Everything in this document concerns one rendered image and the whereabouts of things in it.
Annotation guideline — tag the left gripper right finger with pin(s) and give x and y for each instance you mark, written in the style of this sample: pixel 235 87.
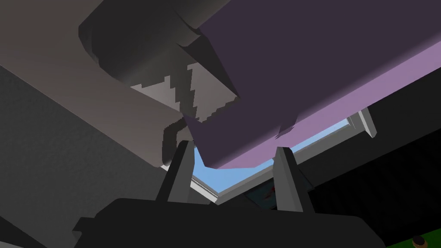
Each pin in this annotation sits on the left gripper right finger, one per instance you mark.
pixel 286 186

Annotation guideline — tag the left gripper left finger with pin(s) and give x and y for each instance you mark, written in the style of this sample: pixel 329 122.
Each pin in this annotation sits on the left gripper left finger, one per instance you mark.
pixel 179 179

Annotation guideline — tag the purple table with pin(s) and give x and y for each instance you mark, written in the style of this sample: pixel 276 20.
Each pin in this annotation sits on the purple table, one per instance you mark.
pixel 310 51

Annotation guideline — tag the window with pale frame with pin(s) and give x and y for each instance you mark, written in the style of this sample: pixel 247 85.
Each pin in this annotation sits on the window with pale frame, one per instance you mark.
pixel 220 179

